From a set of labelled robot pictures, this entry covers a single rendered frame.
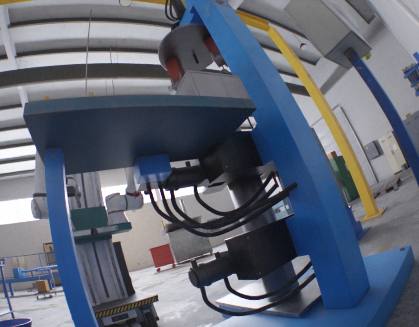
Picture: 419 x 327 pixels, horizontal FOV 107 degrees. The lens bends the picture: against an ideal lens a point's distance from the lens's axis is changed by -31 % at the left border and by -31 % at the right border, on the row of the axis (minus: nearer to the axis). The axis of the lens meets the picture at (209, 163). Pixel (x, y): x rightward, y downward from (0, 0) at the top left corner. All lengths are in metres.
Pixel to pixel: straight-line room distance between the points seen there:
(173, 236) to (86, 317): 8.49
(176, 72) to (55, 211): 1.48
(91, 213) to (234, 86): 1.62
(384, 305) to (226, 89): 1.07
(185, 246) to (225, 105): 8.55
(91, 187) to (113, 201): 0.36
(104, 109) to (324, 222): 0.87
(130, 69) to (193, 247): 6.87
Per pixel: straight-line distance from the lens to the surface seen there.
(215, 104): 0.75
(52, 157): 0.75
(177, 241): 9.09
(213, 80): 0.84
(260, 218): 1.27
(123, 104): 0.63
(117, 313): 1.78
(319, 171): 1.00
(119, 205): 1.96
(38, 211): 1.83
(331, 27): 1.15
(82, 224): 2.03
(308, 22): 1.23
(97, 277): 2.08
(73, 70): 6.69
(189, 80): 0.79
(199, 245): 9.32
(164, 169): 0.91
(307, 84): 4.10
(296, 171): 0.97
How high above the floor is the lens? 0.63
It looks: 18 degrees up
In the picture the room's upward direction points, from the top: 19 degrees counter-clockwise
